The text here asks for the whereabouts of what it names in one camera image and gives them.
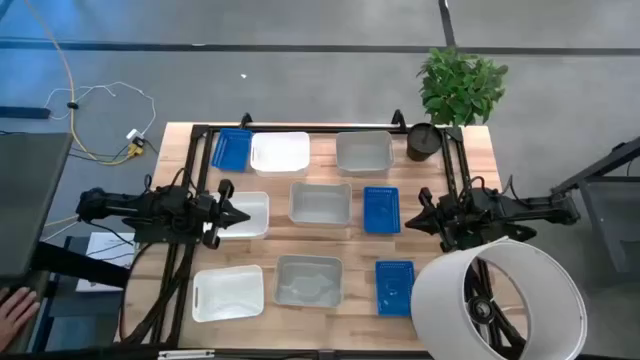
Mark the dark blue power strip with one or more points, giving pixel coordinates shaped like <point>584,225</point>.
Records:
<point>25,112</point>

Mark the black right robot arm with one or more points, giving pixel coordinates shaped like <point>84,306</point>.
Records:
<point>525,205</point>

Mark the grey desk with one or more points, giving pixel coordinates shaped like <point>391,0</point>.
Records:
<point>30,200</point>

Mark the yellow plug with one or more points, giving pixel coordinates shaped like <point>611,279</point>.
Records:
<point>136,149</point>

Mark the white plastic basket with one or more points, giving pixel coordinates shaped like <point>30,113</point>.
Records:
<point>280,152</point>
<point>227,295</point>
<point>250,215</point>

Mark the black metal rig frame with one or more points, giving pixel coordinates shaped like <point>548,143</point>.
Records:
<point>202,150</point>

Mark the blue perforated plastic basket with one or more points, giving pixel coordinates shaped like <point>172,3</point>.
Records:
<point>382,210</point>
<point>231,150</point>
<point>394,287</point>

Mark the dark metal desk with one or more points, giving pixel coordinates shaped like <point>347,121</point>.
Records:
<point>610,215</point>

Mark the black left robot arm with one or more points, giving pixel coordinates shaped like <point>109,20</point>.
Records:
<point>125,205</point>

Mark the black round plant pot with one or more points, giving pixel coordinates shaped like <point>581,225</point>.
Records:
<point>424,142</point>

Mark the green leafy potted tree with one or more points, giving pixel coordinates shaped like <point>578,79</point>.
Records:
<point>460,85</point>

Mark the person's hand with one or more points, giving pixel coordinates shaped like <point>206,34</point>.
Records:
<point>17,312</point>

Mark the grey plastic basket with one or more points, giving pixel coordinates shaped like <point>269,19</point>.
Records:
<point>320,204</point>
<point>364,152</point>
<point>307,282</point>

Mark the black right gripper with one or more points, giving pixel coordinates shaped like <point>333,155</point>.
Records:
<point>450,217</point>

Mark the white paper sheet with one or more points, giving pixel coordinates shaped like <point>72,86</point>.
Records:
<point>107,245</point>

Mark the white cylindrical lamp shade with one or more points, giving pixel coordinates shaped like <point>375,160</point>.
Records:
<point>440,300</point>

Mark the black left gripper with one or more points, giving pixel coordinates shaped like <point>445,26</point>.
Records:
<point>205,210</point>

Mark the white power adapter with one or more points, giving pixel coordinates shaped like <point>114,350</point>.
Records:
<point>135,134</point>

